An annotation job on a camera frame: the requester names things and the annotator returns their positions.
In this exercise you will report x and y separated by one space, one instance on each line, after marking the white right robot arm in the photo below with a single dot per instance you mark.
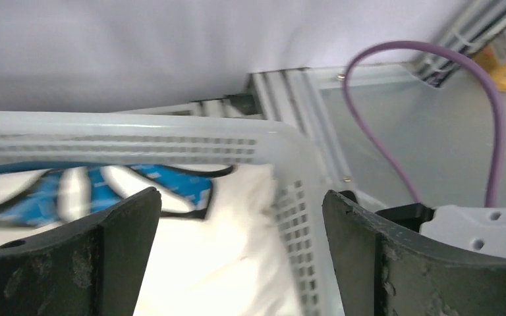
476 229

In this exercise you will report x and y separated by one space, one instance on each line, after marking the white plastic mesh basket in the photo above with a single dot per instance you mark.
46 140

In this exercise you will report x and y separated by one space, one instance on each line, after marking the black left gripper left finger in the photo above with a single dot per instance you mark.
92 266

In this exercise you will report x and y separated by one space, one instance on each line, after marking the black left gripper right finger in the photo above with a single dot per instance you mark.
383 268

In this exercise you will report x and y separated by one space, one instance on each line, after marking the white printed garment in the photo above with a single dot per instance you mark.
216 251

